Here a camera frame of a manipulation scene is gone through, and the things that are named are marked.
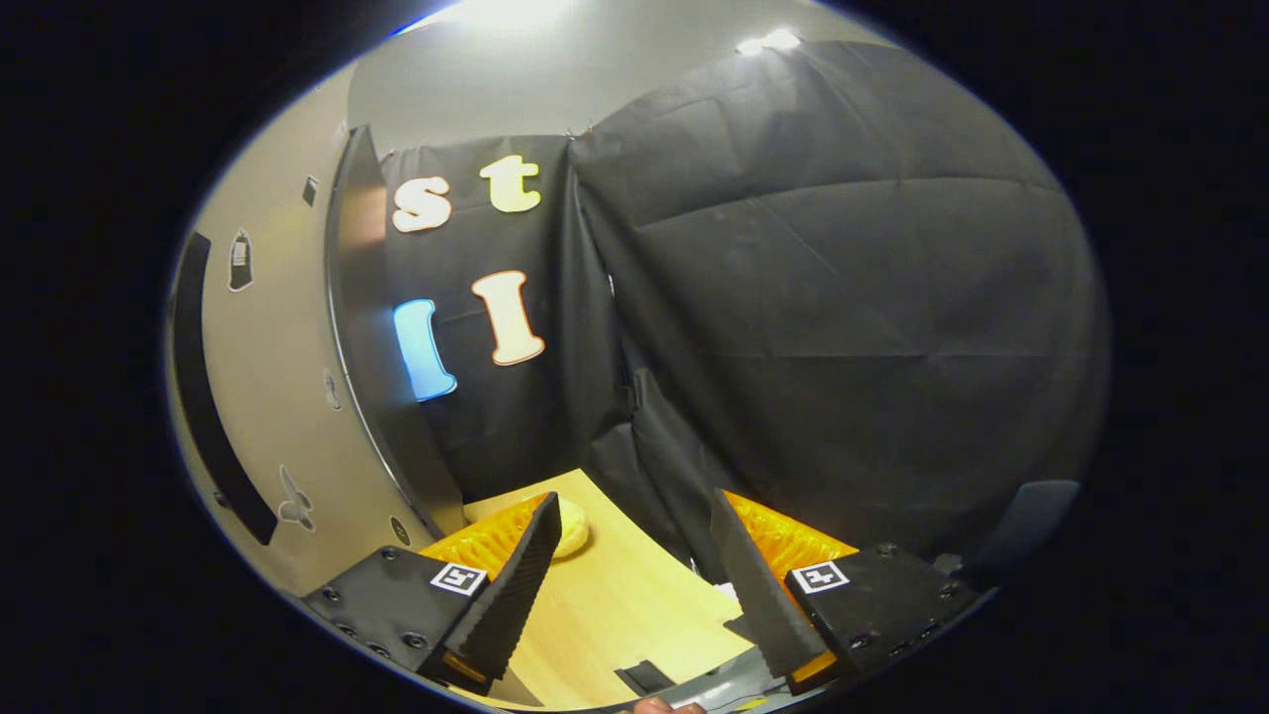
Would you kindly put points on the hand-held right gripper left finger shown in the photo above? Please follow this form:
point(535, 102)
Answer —
point(520, 595)

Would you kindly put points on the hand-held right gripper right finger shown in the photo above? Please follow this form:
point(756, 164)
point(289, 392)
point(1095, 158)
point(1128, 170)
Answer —
point(758, 595)

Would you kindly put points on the pale yellow round coaster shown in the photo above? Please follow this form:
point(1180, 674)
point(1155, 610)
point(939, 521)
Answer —
point(573, 535)

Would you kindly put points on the small black flat object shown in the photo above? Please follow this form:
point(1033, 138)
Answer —
point(644, 679)

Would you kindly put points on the black backdrop cloth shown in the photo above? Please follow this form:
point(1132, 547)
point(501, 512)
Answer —
point(843, 297)

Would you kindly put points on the small ceiling light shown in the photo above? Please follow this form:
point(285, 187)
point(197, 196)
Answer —
point(768, 42)

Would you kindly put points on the long ceiling light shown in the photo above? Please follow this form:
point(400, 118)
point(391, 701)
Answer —
point(506, 10)

